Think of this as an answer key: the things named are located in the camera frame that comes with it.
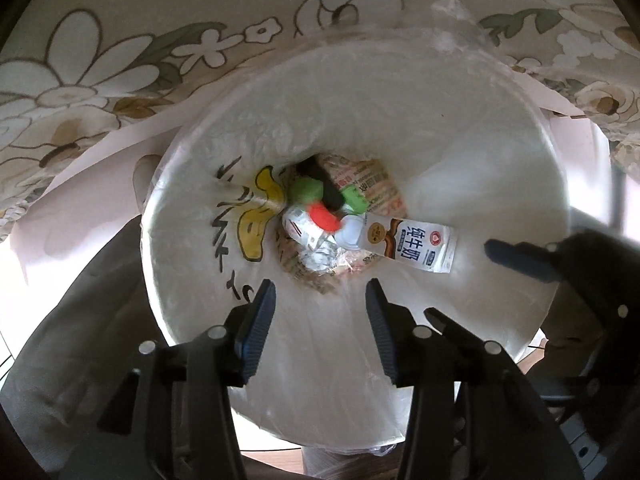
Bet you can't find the person's left leg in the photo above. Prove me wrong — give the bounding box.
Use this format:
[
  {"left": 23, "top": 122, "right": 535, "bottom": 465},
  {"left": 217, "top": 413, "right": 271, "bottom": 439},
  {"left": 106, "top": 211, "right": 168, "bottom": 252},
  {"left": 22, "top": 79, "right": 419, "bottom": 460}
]
[{"left": 0, "top": 215, "right": 161, "bottom": 461}]

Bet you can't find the floral tablecloth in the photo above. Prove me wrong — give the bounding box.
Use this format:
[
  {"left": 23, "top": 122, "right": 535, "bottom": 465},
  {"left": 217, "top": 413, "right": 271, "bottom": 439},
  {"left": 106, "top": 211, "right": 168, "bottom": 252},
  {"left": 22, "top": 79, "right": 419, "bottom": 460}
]
[{"left": 0, "top": 0, "right": 640, "bottom": 231}]

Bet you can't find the crumpled foil wrapper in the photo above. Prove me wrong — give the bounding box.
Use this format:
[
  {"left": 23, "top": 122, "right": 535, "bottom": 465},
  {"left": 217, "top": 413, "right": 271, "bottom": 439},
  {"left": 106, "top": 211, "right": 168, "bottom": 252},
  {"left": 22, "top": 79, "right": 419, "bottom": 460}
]
[{"left": 300, "top": 245, "right": 351, "bottom": 276}]

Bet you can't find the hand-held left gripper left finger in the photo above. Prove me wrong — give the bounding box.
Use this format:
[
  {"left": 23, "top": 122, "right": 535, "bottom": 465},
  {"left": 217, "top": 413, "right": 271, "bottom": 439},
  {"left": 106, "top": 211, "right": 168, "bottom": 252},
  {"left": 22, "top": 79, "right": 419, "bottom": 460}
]
[{"left": 55, "top": 277, "right": 277, "bottom": 480}]

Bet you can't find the red cap crushed bottle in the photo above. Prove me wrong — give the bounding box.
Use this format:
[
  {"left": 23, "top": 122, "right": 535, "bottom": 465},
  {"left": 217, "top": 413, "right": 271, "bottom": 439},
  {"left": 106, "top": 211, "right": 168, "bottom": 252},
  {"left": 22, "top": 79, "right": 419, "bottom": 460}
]
[{"left": 281, "top": 207, "right": 323, "bottom": 251}]

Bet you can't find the white plastic bottle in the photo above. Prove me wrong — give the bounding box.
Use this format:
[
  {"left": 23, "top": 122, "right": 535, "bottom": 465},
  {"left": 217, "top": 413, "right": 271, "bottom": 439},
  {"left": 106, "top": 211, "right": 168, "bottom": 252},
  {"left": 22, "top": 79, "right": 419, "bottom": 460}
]
[{"left": 334, "top": 215, "right": 371, "bottom": 249}]

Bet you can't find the grey table leg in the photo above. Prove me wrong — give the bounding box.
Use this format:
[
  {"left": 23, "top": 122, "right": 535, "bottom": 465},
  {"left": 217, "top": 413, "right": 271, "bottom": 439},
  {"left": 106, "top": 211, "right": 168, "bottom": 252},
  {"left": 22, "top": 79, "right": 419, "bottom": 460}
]
[{"left": 607, "top": 130, "right": 628, "bottom": 233}]

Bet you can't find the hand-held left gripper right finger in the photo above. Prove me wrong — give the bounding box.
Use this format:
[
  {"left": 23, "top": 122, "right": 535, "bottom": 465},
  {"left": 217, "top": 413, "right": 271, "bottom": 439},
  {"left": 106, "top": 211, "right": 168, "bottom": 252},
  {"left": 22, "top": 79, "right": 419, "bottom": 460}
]
[{"left": 365, "top": 278, "right": 586, "bottom": 480}]

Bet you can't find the black plastic stick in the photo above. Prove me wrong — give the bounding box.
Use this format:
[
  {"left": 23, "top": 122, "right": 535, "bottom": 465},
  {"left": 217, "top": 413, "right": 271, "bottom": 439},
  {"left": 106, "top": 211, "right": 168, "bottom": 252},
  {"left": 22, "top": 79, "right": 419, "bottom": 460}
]
[{"left": 297, "top": 157, "right": 346, "bottom": 213}]

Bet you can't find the white milk carton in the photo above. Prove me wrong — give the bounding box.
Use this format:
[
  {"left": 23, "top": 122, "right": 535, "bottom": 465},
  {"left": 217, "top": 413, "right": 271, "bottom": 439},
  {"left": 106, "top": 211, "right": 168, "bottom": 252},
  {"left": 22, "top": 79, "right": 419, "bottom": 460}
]
[{"left": 364, "top": 212, "right": 459, "bottom": 274}]

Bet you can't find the green plastic piece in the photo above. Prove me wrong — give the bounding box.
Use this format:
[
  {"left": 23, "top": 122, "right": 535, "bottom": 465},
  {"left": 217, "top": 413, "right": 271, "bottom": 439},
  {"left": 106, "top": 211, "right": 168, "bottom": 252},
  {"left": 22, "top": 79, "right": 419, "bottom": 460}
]
[
  {"left": 341, "top": 185, "right": 368, "bottom": 213},
  {"left": 291, "top": 177, "right": 325, "bottom": 207}
]

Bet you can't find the white lined waste bin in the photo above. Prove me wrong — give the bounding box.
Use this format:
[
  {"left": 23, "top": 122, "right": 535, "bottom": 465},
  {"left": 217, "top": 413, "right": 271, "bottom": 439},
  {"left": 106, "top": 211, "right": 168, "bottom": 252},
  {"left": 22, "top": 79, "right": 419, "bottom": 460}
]
[{"left": 140, "top": 25, "right": 571, "bottom": 456}]

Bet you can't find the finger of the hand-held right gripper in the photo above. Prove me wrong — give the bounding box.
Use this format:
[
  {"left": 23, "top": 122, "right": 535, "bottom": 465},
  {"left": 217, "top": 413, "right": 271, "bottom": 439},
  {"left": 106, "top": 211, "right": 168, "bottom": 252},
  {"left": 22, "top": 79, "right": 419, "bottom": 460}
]
[
  {"left": 424, "top": 308, "right": 488, "bottom": 348},
  {"left": 484, "top": 237, "right": 563, "bottom": 283}
]

